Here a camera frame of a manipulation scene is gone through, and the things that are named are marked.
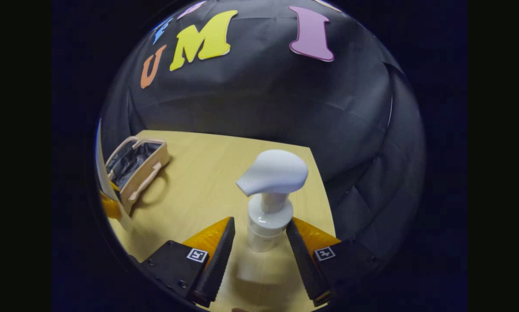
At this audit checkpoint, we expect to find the small pink suitcase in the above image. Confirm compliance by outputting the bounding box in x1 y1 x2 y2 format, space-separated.
105 136 171 215

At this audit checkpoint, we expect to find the clear pump bottle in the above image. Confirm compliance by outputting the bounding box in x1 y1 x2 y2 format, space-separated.
236 149 309 254

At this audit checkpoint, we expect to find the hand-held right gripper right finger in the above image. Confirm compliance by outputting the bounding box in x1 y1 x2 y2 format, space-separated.
285 218 380 307

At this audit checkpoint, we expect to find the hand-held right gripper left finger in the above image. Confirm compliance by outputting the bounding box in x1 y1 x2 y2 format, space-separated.
140 217 236 307

